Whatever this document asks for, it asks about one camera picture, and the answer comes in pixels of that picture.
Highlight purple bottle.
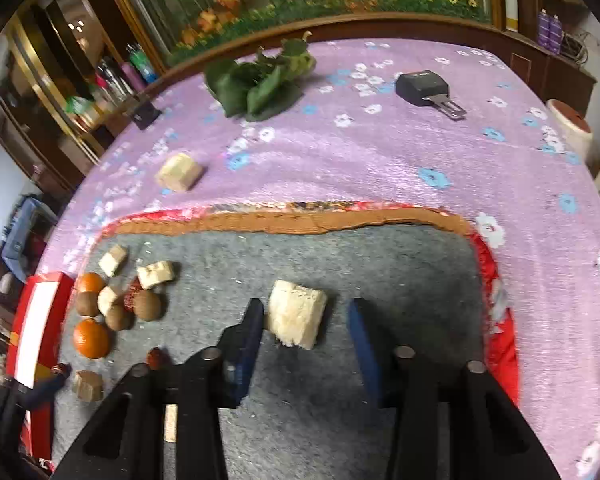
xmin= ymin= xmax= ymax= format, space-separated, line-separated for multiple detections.
xmin=537 ymin=10 xmax=552 ymax=52
xmin=550 ymin=14 xmax=565 ymax=56

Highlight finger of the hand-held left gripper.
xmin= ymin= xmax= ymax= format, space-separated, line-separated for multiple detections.
xmin=22 ymin=372 xmax=68 ymax=411

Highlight round beige ball snack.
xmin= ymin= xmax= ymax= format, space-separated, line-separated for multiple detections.
xmin=97 ymin=286 xmax=123 ymax=315

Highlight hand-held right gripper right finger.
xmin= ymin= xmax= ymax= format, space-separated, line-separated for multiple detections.
xmin=347 ymin=298 xmax=561 ymax=480

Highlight blue plastic crate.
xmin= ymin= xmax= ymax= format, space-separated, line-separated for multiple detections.
xmin=0 ymin=197 xmax=58 ymax=281

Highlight small black container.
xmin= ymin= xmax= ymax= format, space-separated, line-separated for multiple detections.
xmin=130 ymin=101 xmax=161 ymax=130

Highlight white bin with red lid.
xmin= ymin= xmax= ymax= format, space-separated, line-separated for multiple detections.
xmin=546 ymin=99 xmax=595 ymax=166

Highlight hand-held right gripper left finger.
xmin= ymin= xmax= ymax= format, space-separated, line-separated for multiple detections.
xmin=52 ymin=298 xmax=266 ymax=480

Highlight purple floral blanket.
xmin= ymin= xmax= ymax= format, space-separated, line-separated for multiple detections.
xmin=35 ymin=37 xmax=600 ymax=480

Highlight green bottle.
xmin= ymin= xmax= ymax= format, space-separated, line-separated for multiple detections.
xmin=127 ymin=44 xmax=158 ymax=85

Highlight black thermos flask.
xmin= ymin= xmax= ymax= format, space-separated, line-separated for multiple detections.
xmin=97 ymin=57 xmax=131 ymax=103

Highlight green and white bag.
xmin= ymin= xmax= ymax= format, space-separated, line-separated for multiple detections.
xmin=65 ymin=95 xmax=98 ymax=116

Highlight large pale sugarcane piece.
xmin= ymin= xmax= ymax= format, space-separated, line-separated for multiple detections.
xmin=266 ymin=280 xmax=328 ymax=351

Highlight brown kiwi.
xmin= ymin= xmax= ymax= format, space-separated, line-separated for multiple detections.
xmin=75 ymin=291 xmax=101 ymax=318
xmin=104 ymin=304 xmax=135 ymax=332
xmin=131 ymin=290 xmax=162 ymax=321

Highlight tall wooden display shelf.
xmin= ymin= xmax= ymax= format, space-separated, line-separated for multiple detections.
xmin=0 ymin=0 xmax=171 ymax=196

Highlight red box with white inside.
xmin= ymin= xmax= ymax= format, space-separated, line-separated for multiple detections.
xmin=5 ymin=271 xmax=76 ymax=466

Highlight green toy figure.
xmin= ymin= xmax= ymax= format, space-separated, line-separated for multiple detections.
xmin=203 ymin=31 xmax=317 ymax=122

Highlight grey mat with red border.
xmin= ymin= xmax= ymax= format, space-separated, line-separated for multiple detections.
xmin=50 ymin=201 xmax=521 ymax=480

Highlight tangle of cables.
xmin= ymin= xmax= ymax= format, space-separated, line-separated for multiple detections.
xmin=562 ymin=30 xmax=593 ymax=61

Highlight black device with metal tongue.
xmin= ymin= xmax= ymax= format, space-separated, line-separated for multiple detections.
xmin=395 ymin=70 xmax=467 ymax=121

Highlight orange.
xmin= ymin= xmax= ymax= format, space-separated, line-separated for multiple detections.
xmin=76 ymin=272 xmax=107 ymax=295
xmin=73 ymin=317 xmax=112 ymax=360

